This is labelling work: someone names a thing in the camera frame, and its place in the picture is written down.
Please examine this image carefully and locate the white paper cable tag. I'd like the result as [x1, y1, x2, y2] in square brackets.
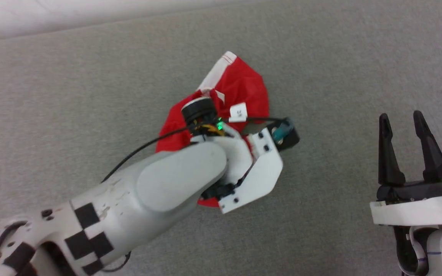
[229, 103, 248, 123]

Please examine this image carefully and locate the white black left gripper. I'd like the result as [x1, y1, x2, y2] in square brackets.
[181, 97, 284, 214]

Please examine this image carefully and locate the black left cable teal plug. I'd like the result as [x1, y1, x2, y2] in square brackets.
[101, 117, 295, 183]

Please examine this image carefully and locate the grey fabric sofa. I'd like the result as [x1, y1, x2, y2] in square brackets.
[0, 0, 442, 276]

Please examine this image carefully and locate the red sports garment white trim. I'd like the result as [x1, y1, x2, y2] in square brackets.
[155, 51, 270, 208]

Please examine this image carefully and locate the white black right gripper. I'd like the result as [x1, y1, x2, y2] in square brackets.
[369, 110, 442, 227]

